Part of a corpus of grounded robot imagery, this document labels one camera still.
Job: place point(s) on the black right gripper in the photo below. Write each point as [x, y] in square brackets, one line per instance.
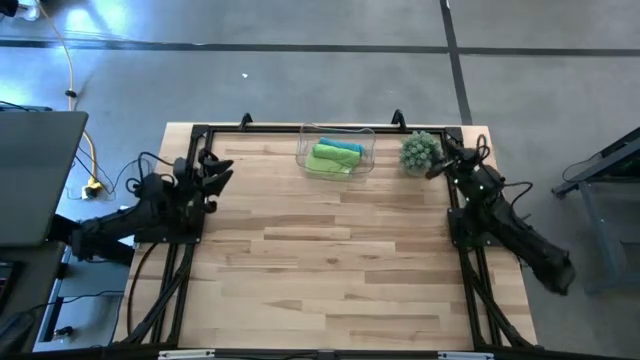
[465, 162]

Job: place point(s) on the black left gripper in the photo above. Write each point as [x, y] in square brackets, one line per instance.
[190, 177]

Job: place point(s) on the teal microfiber towel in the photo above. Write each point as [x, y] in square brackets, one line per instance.
[345, 145]

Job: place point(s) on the green towel with white tag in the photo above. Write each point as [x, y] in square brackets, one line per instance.
[337, 155]

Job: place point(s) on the lime green microfiber towel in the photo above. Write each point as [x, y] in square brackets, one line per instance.
[322, 169]

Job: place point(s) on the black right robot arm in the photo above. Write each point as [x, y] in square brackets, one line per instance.
[515, 235]

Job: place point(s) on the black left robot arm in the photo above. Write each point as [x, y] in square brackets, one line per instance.
[145, 215]

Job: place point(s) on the clear plastic basket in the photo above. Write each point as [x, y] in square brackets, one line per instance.
[370, 150]

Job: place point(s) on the green potted plant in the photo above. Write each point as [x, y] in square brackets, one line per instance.
[419, 152]

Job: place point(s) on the grey laptop lid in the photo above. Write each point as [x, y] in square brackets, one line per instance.
[40, 175]

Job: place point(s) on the black metal cart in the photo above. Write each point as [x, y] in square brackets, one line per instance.
[615, 225]

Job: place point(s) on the dark desk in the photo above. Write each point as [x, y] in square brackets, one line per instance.
[35, 280]

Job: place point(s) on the person's foot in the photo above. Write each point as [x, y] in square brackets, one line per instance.
[22, 9]

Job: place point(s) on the black frame clamp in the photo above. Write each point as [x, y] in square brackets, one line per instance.
[246, 121]
[398, 120]

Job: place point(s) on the black aluminium table frame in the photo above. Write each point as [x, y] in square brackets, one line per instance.
[300, 129]

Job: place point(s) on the silver frame bracket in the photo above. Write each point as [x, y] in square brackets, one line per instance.
[185, 354]
[465, 356]

